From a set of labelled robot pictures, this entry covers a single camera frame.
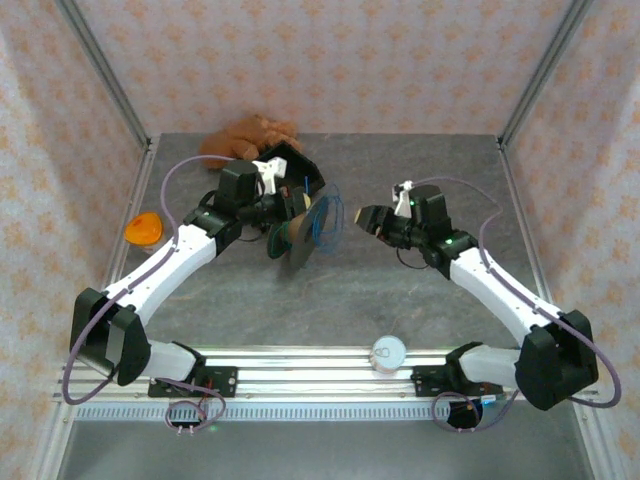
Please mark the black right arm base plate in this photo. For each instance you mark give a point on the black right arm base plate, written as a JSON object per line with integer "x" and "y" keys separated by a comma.
{"x": 425, "y": 380}

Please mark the orange lidded plastic cup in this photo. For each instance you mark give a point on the orange lidded plastic cup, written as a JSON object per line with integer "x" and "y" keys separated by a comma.
{"x": 144, "y": 229}

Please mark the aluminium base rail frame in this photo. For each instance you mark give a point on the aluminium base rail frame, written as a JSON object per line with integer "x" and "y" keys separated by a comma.
{"x": 310, "y": 375}

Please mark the white tin can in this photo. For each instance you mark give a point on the white tin can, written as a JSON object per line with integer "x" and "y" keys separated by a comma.
{"x": 387, "y": 352}

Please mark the brown plush toy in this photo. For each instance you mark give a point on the brown plush toy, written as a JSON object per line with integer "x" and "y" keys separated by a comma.
{"x": 235, "y": 140}

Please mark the aluminium table edge rail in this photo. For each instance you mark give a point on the aluminium table edge rail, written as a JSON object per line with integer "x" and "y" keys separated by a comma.
{"x": 512, "y": 175}
{"x": 143, "y": 165}

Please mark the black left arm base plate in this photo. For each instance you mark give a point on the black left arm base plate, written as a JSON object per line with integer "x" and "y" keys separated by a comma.
{"x": 222, "y": 380}

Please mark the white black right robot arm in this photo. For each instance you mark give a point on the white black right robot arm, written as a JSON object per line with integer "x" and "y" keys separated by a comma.
{"x": 495, "y": 295}

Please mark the aluminium frame post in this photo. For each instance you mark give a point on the aluminium frame post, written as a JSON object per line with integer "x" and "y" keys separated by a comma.
{"x": 102, "y": 65}
{"x": 549, "y": 65}

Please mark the black plastic bin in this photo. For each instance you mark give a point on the black plastic bin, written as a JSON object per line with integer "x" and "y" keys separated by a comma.
{"x": 295, "y": 160}

